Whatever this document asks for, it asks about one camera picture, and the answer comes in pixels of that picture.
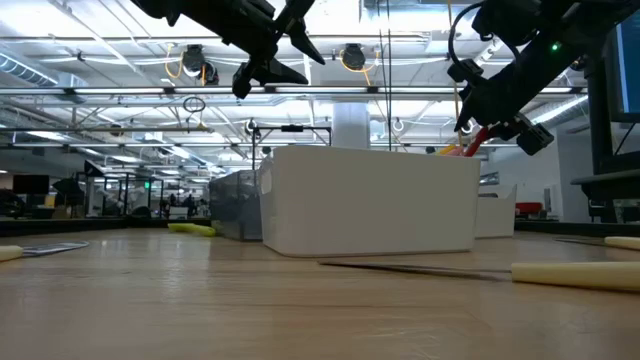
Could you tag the large white plastic bin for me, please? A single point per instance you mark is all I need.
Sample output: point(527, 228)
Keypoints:
point(370, 200)

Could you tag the red sofa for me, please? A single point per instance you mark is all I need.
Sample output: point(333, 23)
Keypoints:
point(529, 208)

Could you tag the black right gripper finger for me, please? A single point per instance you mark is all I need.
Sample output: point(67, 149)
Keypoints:
point(466, 117)
point(502, 131)

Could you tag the black aluminium table frame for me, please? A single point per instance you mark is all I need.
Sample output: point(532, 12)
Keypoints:
point(575, 227)

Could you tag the black camera rig frame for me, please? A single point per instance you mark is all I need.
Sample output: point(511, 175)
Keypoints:
point(292, 128)

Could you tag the grey translucent plastic bin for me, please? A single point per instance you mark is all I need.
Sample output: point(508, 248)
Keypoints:
point(235, 205)

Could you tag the yellow silicone spatula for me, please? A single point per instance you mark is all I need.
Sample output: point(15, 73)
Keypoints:
point(446, 149)

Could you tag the small white plastic bin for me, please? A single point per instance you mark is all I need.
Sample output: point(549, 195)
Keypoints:
point(497, 212)

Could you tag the grey side desk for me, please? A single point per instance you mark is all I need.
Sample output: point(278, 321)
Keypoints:
point(610, 182)

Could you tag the black computer monitor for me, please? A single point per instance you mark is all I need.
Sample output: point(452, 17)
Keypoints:
point(627, 65)

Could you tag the red silicone spoon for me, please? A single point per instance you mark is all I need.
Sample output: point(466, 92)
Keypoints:
point(475, 142)

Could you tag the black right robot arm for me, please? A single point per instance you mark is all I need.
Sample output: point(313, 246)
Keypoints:
point(600, 20)

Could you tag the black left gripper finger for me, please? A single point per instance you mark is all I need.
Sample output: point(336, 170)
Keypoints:
point(302, 35)
point(277, 72)

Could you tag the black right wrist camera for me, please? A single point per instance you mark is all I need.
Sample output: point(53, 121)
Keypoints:
point(467, 71)

